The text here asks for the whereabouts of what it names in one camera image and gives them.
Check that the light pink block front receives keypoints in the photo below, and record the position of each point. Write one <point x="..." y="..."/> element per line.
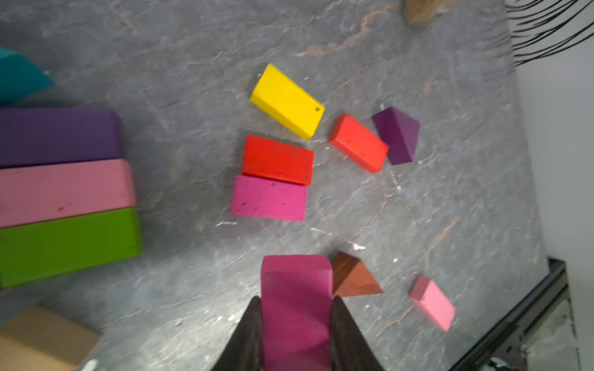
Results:
<point x="428" y="297"/>

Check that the violet purple block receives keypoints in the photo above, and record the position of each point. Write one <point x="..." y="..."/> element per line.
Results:
<point x="47" y="136"/>

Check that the purple triangle block right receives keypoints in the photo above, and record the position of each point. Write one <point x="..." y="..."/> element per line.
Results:
<point x="400" y="132"/>

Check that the light pink block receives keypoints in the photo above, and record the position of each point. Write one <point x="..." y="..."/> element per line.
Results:
<point x="36" y="194"/>
<point x="428" y="297"/>

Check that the teal triangle block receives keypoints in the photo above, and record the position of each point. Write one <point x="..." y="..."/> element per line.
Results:
<point x="19" y="77"/>

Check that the glass jar tan spice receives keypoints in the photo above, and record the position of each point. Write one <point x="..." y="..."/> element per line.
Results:
<point x="423" y="12"/>

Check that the green block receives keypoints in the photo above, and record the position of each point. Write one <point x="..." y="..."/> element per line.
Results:
<point x="35" y="252"/>

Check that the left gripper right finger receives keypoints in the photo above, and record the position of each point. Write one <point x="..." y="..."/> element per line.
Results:
<point x="348" y="349"/>

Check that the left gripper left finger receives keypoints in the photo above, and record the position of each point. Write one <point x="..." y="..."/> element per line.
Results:
<point x="243" y="351"/>

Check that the red block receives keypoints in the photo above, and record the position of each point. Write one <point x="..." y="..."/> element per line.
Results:
<point x="359" y="143"/>
<point x="269" y="159"/>

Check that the brown triangle block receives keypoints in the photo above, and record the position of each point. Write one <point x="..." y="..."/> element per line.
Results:
<point x="352" y="278"/>

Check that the yellow block right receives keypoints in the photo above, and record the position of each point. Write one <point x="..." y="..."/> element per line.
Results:
<point x="285" y="101"/>

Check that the red block front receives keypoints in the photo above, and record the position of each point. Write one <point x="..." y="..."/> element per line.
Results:
<point x="359" y="143"/>

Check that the magenta block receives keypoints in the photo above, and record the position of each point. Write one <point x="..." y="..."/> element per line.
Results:
<point x="270" y="199"/>
<point x="296" y="303"/>

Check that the tan wooden triangle block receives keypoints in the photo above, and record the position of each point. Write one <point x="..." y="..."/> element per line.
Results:
<point x="39" y="339"/>

